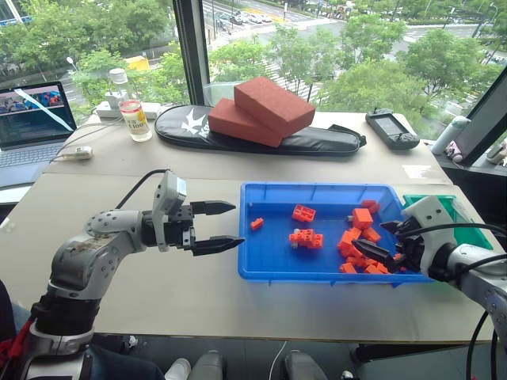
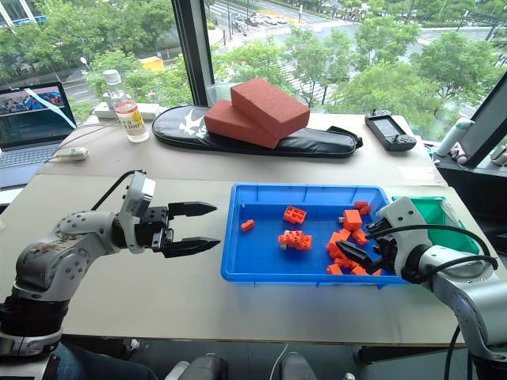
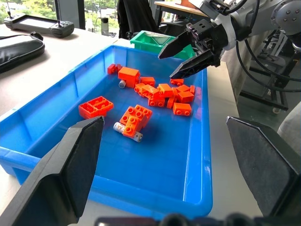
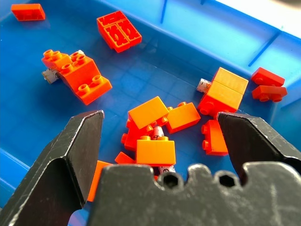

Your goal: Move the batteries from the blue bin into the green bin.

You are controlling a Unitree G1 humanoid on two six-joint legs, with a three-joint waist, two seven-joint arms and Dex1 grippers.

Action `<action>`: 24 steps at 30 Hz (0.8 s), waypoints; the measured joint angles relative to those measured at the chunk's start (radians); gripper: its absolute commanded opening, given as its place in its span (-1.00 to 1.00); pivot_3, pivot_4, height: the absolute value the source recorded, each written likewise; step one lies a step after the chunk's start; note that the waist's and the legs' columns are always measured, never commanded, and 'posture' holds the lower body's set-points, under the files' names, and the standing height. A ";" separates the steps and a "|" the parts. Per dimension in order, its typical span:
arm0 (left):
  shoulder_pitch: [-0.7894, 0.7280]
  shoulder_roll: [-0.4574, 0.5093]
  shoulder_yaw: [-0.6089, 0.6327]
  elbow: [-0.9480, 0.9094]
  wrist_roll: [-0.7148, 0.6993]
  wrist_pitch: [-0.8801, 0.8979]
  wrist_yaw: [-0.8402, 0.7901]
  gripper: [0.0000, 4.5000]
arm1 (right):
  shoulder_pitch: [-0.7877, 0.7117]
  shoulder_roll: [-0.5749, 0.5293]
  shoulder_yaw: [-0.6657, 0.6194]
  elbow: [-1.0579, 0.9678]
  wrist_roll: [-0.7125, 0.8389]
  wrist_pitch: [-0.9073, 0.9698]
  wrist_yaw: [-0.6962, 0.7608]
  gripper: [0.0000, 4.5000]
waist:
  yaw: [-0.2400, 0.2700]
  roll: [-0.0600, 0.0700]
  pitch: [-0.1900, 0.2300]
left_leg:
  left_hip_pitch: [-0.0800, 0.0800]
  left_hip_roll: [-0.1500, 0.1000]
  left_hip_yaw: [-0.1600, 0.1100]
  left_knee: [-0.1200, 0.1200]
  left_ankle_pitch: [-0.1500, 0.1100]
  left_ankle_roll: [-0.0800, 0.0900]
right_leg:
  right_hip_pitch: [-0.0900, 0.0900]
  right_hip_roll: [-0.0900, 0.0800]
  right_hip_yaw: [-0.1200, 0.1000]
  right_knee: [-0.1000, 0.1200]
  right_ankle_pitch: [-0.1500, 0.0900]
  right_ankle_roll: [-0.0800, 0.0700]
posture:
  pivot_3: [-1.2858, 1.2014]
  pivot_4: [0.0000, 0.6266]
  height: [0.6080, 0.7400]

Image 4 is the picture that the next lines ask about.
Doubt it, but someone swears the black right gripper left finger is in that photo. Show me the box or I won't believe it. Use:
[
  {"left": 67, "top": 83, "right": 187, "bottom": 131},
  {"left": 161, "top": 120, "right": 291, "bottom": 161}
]
[{"left": 0, "top": 109, "right": 105, "bottom": 226}]

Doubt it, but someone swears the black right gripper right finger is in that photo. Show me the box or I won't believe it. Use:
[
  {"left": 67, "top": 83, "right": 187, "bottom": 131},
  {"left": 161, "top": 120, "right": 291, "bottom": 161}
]
[{"left": 217, "top": 111, "right": 301, "bottom": 184}]

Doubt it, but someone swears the orange toy building block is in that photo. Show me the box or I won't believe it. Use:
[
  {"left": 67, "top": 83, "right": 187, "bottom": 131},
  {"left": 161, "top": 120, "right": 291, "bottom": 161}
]
[
  {"left": 197, "top": 81, "right": 244, "bottom": 119},
  {"left": 116, "top": 19, "right": 143, "bottom": 48},
  {"left": 127, "top": 96, "right": 170, "bottom": 130},
  {"left": 114, "top": 151, "right": 136, "bottom": 165},
  {"left": 201, "top": 119, "right": 230, "bottom": 157},
  {"left": 165, "top": 101, "right": 201, "bottom": 135},
  {"left": 103, "top": 24, "right": 131, "bottom": 53},
  {"left": 41, "top": 49, "right": 70, "bottom": 70},
  {"left": 56, "top": 51, "right": 113, "bottom": 106},
  {"left": 10, "top": 3, "right": 46, "bottom": 22},
  {"left": 251, "top": 85, "right": 288, "bottom": 103},
  {"left": 135, "top": 135, "right": 177, "bottom": 166},
  {"left": 250, "top": 67, "right": 286, "bottom": 88},
  {"left": 120, "top": 118, "right": 155, "bottom": 152},
  {"left": 96, "top": 10, "right": 129, "bottom": 30},
  {"left": 212, "top": 66, "right": 249, "bottom": 94},
  {"left": 87, "top": 160, "right": 114, "bottom": 203}
]

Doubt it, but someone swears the blue plastic bin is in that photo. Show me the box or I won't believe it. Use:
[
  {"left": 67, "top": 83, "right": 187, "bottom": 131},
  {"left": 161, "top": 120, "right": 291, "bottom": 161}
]
[{"left": 0, "top": 0, "right": 301, "bottom": 226}]

